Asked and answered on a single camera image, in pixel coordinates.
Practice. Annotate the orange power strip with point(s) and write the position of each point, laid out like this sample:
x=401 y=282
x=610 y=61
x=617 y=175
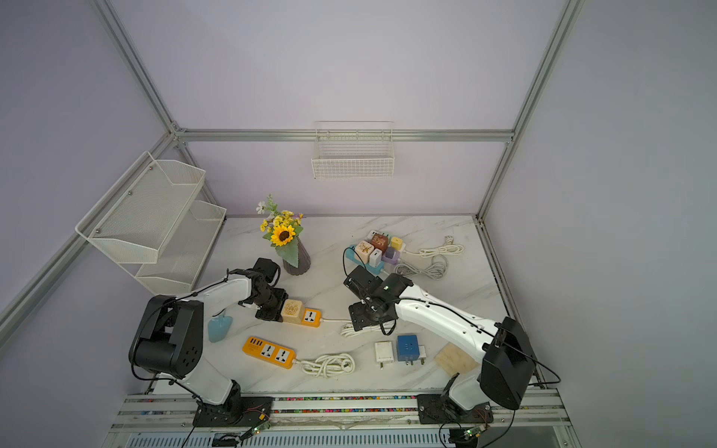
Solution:
x=277 y=355
x=312 y=318

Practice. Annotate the purple cube adapter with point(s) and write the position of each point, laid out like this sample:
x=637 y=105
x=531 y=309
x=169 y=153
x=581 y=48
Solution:
x=391 y=256

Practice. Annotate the beige work glove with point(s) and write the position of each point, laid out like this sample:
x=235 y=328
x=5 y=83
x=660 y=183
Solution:
x=453 y=360

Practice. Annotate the white charger plug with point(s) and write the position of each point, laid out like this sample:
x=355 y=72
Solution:
x=384 y=353

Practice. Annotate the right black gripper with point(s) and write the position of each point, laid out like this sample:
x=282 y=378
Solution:
x=359 y=316

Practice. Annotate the pink butterfly cube adapter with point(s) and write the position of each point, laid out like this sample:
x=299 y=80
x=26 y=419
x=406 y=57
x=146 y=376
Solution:
x=364 y=251

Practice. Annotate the dark grey ribbed vase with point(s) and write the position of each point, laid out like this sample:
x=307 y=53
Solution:
x=296 y=259

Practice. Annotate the beige cube plug adapter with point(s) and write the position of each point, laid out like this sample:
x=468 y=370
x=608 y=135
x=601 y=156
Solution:
x=292 y=312

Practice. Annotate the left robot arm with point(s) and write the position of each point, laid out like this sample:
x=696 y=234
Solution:
x=170 y=338

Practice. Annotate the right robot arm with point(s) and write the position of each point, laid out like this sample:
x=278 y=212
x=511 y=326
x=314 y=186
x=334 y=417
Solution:
x=505 y=357

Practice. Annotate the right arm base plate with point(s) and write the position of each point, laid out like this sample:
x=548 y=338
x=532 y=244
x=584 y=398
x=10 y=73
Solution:
x=455 y=409

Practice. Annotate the yellow cube adapter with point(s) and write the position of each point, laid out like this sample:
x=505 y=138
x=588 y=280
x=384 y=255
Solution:
x=397 y=243

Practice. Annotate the brown cube adapter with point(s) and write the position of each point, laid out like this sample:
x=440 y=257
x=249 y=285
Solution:
x=380 y=242

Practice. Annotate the blue cube plug adapter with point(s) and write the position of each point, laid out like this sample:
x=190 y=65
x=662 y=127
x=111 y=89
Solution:
x=408 y=350

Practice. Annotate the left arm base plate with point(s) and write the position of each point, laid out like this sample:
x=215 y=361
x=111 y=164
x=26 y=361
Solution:
x=232 y=411

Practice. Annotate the light blue mouse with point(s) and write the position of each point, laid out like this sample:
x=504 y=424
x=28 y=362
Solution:
x=218 y=327

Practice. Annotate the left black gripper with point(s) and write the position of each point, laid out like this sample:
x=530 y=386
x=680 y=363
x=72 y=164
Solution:
x=269 y=315

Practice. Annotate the small white plug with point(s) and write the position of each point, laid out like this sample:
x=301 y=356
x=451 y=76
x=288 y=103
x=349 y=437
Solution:
x=422 y=354

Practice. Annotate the teal power strip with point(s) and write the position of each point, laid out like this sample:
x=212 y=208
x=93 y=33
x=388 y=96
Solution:
x=351 y=255

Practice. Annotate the small white cube adapter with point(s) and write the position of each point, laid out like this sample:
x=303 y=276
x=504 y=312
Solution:
x=375 y=258

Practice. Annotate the aluminium front rail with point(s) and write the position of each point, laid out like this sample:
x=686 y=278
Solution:
x=353 y=419

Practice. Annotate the sunflower bouquet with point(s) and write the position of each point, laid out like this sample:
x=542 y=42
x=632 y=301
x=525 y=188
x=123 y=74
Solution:
x=282 y=229

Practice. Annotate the white two-tier mesh shelf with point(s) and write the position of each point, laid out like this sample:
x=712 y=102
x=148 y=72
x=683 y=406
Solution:
x=155 y=226

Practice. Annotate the white wire wall basket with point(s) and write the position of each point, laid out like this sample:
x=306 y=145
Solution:
x=353 y=150

